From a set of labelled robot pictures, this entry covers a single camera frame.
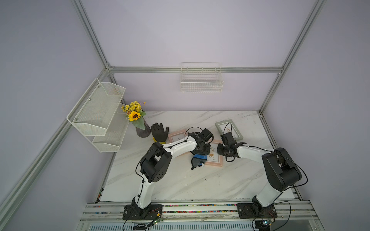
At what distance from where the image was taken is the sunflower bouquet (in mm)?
851

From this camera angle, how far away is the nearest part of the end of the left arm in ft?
2.26

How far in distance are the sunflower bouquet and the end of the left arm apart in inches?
12.7
